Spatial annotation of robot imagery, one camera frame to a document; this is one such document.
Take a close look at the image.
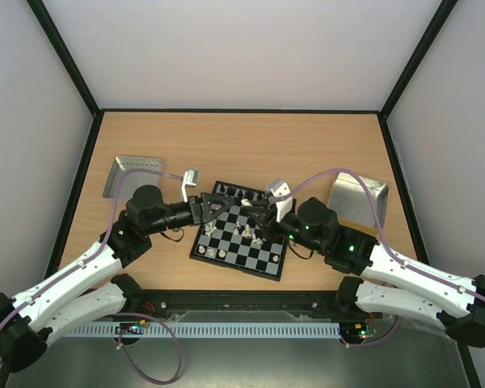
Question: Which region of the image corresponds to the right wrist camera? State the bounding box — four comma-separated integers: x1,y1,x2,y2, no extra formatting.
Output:
264,179,293,222

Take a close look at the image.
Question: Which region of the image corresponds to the light blue cable duct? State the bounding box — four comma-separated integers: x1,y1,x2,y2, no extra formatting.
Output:
67,322,340,339

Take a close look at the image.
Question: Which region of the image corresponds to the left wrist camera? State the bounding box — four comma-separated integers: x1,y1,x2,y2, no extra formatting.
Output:
180,168,199,202

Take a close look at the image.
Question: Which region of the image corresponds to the yellow metal tin box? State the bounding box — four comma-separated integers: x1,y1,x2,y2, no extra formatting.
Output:
328,173,389,237

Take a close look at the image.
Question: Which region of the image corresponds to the black aluminium frame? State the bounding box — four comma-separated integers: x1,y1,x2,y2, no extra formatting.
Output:
0,0,482,388

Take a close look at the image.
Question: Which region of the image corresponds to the black silver chess board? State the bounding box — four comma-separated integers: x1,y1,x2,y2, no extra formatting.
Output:
188,180,297,283

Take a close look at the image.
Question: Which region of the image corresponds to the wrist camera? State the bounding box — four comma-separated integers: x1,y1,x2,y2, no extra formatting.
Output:
264,179,293,222
180,168,199,202

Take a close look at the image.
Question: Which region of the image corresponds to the pink metal tin box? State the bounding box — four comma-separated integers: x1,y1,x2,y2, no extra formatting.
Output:
102,155,163,200

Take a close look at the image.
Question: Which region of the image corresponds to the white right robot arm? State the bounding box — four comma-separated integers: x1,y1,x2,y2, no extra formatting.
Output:
242,197,485,348

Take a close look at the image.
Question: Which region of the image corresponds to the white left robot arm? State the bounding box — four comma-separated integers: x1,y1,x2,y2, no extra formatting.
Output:
0,185,234,373

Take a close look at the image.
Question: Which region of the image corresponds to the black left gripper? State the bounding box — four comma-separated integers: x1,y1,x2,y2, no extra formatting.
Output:
145,192,234,235

